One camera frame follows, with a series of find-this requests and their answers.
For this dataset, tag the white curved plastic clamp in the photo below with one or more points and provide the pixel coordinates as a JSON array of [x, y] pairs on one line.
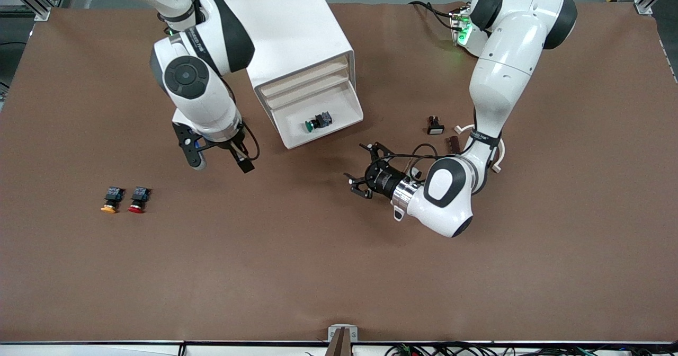
[[463, 128]]

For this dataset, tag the white table edge rail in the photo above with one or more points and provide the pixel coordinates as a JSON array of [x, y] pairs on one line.
[[106, 348]]

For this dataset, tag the dark brown upright bar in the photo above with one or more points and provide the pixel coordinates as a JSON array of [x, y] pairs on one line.
[[339, 345]]

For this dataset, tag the red push button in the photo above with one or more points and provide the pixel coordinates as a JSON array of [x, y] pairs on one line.
[[139, 197]]

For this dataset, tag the grey metal table bracket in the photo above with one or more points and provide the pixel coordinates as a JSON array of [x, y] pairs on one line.
[[354, 334]]

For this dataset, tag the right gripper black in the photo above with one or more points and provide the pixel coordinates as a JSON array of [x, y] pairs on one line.
[[240, 157]]

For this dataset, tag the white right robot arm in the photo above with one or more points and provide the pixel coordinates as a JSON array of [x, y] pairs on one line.
[[196, 96]]

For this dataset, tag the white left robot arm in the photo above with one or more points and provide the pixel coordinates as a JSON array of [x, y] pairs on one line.
[[503, 70]]

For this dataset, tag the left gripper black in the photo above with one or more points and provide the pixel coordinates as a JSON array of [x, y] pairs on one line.
[[382, 178]]

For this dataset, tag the yellow push button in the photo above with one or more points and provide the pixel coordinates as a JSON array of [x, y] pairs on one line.
[[112, 197]]

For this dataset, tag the black switch white face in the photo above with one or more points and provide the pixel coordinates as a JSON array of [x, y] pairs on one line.
[[435, 127]]

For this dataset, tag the green push button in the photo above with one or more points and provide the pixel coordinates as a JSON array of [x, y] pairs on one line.
[[320, 120]]

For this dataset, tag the dark brown terminal block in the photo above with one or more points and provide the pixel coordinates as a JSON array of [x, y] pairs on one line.
[[454, 144]]

